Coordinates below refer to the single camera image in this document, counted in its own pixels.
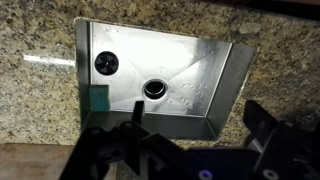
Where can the green sponge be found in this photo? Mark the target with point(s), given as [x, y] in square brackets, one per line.
[99, 98]

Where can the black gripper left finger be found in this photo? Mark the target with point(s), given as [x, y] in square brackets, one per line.
[134, 134]

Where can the sink drain opening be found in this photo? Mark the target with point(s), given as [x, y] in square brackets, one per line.
[154, 89]

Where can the stainless steel sink basin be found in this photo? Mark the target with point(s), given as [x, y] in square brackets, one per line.
[203, 78]

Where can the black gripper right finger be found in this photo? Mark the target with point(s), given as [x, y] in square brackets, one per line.
[258, 121]

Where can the black sink stopper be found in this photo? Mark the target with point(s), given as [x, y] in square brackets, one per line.
[106, 63]

